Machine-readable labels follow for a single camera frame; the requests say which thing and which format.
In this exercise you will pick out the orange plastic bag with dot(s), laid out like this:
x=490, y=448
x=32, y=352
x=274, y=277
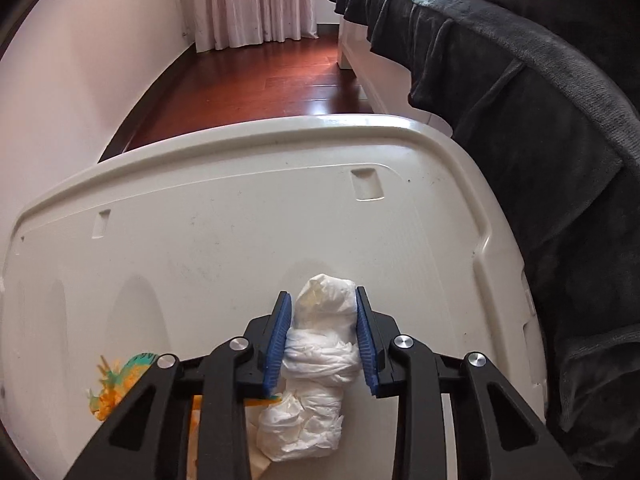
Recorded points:
x=112, y=390

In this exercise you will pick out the white paper roll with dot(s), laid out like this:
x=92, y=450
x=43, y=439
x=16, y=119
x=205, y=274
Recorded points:
x=317, y=360

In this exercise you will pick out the white plastic storage box lid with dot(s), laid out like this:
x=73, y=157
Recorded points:
x=225, y=235

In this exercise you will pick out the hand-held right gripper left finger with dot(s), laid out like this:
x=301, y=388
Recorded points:
x=277, y=340

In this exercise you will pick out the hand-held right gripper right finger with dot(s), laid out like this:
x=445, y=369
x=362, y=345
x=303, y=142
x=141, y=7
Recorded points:
x=364, y=345

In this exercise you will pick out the pink patterned curtain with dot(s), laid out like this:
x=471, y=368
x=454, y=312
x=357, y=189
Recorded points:
x=250, y=0

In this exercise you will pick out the white bed frame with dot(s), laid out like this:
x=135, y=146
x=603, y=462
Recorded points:
x=370, y=70

